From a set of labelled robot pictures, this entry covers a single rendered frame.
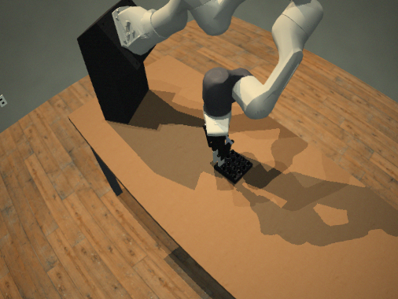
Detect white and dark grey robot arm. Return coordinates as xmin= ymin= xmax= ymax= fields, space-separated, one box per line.
xmin=112 ymin=0 xmax=323 ymax=136

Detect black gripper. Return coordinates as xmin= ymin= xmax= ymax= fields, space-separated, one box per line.
xmin=202 ymin=124 xmax=234 ymax=167

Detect black knob panel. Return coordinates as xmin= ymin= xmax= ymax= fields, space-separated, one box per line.
xmin=214 ymin=149 xmax=252 ymax=184

